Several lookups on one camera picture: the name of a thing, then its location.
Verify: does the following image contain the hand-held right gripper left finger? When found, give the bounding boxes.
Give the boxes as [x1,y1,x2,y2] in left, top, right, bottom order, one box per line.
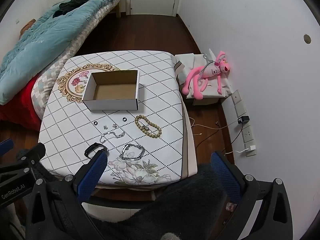
[25,150,109,240]

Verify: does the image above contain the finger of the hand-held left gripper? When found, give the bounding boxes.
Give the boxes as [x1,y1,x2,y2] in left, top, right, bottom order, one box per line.
[0,139,14,157]
[15,142,47,173]

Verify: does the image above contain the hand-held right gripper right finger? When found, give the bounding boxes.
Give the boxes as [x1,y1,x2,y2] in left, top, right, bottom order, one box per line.
[211,151,293,240]

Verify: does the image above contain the black wristband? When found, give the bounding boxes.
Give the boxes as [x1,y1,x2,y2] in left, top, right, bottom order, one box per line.
[84,142,108,159]

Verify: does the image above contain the thin silver chain bracelet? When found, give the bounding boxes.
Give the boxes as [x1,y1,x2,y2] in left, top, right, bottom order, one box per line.
[100,130,126,143]

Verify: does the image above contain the thick silver chain bracelet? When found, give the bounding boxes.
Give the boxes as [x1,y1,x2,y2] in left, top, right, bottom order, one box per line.
[120,144,146,161]

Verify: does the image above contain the wooden bead bracelet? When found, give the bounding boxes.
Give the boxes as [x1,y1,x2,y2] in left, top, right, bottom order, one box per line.
[134,115,162,138]

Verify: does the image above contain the cardboard box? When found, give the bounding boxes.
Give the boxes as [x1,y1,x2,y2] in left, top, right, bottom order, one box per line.
[82,69,140,111]

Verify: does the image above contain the red blanket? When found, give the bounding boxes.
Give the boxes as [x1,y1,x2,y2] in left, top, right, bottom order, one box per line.
[0,76,42,130]

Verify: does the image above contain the grey power strip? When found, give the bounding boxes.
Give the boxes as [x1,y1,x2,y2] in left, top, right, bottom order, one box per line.
[231,90,257,157]

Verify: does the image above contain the pink plush toy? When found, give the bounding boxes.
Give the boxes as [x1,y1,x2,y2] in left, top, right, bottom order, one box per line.
[182,51,230,99]

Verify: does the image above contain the white floral diamond-pattern tablecloth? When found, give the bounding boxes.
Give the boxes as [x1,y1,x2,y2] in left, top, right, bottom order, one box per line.
[39,50,184,186]

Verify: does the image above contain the light blue quilt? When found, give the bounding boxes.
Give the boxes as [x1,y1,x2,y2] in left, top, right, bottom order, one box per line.
[0,0,125,105]

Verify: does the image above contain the white cloth covered box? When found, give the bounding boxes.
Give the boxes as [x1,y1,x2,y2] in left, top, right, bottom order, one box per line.
[174,49,239,105]

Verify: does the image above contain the brown pillow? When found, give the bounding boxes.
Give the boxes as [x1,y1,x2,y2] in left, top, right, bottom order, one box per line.
[20,19,37,34]

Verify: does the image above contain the black clothing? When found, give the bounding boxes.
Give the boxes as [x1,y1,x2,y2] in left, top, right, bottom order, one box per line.
[52,0,92,18]

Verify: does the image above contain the black cable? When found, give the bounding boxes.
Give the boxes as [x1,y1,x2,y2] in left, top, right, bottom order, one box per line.
[196,122,244,148]

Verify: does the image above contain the beige cable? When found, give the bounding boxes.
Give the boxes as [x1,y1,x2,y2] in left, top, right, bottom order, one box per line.
[189,117,240,136]

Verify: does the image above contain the grey wire hanger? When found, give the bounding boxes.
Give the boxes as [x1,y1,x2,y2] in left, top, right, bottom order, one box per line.
[197,52,217,80]

